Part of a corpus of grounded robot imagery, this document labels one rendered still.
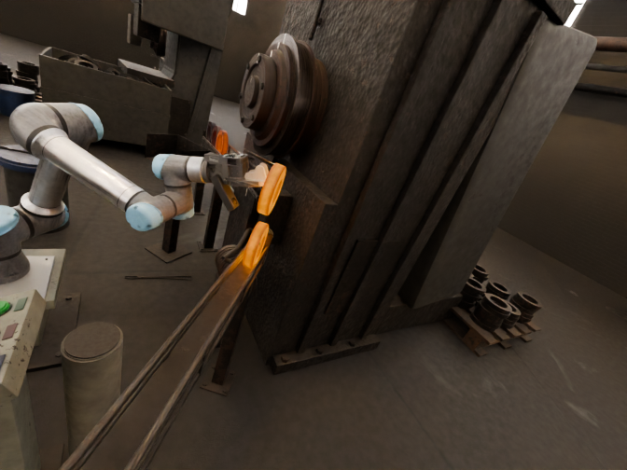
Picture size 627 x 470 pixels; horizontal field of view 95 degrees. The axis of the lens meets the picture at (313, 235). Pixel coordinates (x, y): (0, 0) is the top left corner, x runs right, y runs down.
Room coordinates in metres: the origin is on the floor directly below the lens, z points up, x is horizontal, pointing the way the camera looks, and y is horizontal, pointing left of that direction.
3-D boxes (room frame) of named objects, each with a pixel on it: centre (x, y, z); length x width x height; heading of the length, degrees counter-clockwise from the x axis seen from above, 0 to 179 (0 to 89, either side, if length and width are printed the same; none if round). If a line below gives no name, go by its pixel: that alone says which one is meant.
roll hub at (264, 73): (1.25, 0.42, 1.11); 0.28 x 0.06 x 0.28; 38
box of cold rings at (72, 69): (3.07, 2.56, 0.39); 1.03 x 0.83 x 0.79; 132
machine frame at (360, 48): (1.57, 0.00, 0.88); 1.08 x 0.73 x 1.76; 38
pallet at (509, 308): (2.35, -1.34, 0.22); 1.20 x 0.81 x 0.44; 36
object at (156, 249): (1.55, 0.88, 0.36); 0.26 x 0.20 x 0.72; 73
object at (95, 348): (0.45, 0.41, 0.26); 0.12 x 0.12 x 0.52
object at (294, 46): (1.31, 0.34, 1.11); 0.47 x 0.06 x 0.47; 38
